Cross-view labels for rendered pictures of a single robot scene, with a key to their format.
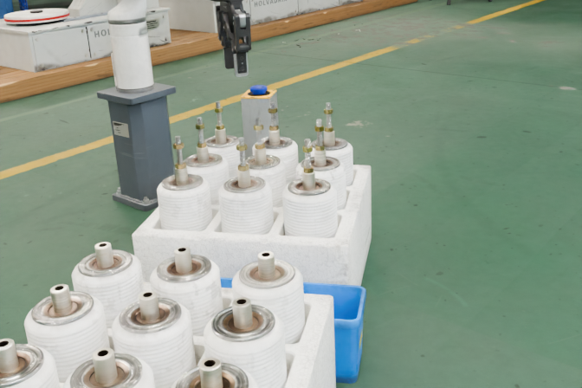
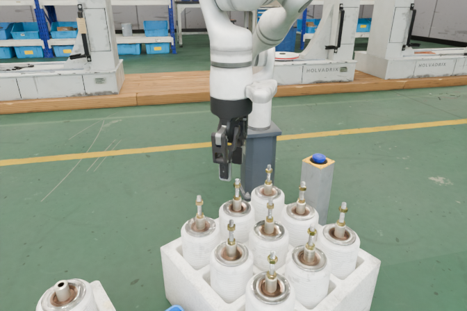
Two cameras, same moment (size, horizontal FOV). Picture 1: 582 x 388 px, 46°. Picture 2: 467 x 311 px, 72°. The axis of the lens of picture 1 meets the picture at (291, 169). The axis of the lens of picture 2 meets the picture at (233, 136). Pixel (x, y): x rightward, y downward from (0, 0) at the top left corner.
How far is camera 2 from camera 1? 0.75 m
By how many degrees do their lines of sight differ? 34
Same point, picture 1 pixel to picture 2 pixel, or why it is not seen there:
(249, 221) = (221, 286)
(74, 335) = not seen: outside the picture
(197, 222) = (198, 260)
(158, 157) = (260, 171)
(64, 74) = (283, 89)
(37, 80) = not seen: hidden behind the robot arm
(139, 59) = (259, 110)
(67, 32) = (291, 67)
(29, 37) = not seen: hidden behind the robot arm
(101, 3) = (318, 53)
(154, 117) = (262, 147)
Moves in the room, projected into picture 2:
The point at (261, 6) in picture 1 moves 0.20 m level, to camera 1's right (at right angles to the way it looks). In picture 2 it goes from (423, 66) to (448, 69)
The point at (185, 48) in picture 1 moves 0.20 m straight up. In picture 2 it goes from (360, 86) to (363, 63)
